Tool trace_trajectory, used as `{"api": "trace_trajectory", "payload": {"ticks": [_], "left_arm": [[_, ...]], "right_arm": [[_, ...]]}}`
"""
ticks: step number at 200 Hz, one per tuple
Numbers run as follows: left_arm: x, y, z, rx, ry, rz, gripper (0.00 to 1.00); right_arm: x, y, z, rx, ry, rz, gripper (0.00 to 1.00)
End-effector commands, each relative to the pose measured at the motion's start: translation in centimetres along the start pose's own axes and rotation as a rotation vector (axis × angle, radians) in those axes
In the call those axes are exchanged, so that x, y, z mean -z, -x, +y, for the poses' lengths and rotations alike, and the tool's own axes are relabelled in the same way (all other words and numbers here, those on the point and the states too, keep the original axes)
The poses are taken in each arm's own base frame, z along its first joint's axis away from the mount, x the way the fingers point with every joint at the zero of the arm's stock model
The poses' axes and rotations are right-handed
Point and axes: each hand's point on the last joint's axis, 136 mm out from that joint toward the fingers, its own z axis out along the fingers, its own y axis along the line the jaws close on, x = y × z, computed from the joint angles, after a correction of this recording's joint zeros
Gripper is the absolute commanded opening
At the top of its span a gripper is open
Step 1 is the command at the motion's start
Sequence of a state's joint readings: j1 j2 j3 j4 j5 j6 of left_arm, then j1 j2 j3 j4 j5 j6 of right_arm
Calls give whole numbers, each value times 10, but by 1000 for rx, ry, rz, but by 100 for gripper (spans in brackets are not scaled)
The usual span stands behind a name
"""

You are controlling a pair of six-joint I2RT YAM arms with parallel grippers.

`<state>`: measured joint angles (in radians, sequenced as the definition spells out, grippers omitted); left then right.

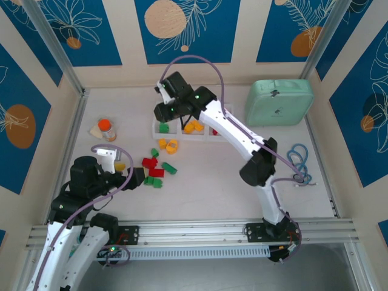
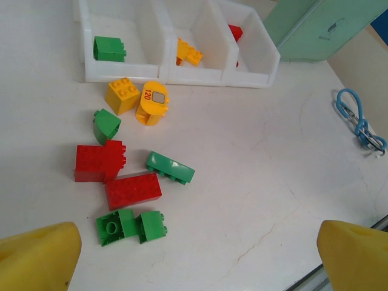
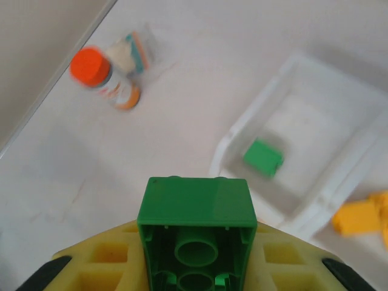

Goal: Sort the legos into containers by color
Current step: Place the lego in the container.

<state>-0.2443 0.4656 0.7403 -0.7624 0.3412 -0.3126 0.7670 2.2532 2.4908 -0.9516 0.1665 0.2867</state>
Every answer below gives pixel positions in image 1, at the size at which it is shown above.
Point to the long green lego block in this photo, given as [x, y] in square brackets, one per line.
[169, 168]

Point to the small yellow lego piece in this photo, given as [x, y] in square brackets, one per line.
[188, 129]

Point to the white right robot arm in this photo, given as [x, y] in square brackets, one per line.
[236, 133]

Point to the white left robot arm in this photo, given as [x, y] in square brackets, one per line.
[72, 257]

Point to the small green lego block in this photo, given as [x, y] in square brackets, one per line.
[154, 152]

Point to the white bottle orange cap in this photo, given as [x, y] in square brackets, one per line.
[107, 130]

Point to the small yellow lego block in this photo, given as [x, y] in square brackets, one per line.
[162, 143]

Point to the clear plastic sachet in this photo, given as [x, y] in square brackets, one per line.
[95, 131]

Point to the yellow round lego with window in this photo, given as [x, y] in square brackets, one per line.
[172, 147]

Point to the black mounting plate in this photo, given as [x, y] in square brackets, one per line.
[254, 232]
[130, 235]

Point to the mint green zip case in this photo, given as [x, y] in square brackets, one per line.
[279, 103]

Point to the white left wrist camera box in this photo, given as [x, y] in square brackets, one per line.
[107, 157]

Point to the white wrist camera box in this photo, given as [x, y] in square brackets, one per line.
[165, 92]
[107, 157]

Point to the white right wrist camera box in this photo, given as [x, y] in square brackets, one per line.
[165, 92]

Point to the aluminium side rail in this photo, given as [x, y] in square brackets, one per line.
[68, 151]
[322, 169]

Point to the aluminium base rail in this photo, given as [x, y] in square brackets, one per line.
[197, 230]

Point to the aluminium frame post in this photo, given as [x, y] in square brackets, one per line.
[57, 45]
[324, 36]

